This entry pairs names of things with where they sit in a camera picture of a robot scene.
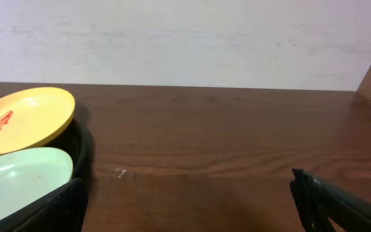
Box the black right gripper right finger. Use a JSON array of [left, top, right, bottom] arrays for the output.
[[290, 169, 371, 232]]

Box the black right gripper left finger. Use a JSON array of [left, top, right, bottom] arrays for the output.
[[0, 178, 84, 232]]

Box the light green plate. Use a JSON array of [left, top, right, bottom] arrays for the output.
[[0, 147, 73, 220]]

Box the black round tray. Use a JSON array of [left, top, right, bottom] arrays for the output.
[[0, 120, 89, 185]]

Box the yellow plate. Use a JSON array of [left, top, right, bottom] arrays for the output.
[[0, 87, 75, 155]]

